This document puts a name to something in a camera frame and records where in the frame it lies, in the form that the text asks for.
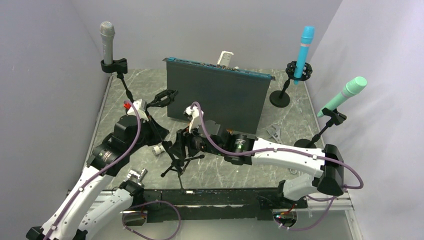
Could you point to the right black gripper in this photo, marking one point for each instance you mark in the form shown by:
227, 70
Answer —
185, 138

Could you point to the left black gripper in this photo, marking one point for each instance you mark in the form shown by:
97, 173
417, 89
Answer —
159, 133

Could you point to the black tripod shock-mount stand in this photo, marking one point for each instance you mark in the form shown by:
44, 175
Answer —
161, 100

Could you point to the grey microphone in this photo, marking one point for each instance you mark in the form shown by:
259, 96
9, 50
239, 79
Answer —
107, 33

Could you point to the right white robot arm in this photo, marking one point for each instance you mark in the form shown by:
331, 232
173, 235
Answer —
321, 170

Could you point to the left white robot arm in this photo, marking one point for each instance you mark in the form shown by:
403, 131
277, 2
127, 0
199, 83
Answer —
73, 220

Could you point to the black round-base clip stand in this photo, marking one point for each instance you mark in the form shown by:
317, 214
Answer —
120, 67

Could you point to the black clip stand right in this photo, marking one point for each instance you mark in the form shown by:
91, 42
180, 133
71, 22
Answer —
336, 118

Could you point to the blue microphone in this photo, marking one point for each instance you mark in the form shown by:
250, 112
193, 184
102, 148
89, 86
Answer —
306, 39

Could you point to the mint green microphone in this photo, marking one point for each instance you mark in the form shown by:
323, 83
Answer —
351, 89

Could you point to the white plastic faucet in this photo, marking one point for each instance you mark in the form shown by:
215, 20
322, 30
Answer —
157, 149

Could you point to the chrome metal faucet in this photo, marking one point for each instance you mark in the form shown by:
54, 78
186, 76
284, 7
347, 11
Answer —
136, 176

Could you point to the dark grey upright panel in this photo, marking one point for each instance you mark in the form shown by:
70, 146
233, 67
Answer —
231, 97

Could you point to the white object behind panel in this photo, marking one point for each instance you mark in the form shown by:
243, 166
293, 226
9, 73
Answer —
225, 58

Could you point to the adjustable wrench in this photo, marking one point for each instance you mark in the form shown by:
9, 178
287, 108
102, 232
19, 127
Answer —
275, 132

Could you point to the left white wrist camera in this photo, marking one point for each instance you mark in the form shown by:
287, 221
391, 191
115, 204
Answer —
139, 106

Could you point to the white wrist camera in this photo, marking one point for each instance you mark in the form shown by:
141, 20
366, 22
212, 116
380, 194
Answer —
139, 106
193, 114

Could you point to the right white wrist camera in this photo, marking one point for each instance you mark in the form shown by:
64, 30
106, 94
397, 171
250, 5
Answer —
193, 114

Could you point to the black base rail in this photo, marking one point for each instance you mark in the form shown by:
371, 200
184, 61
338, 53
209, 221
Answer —
213, 204

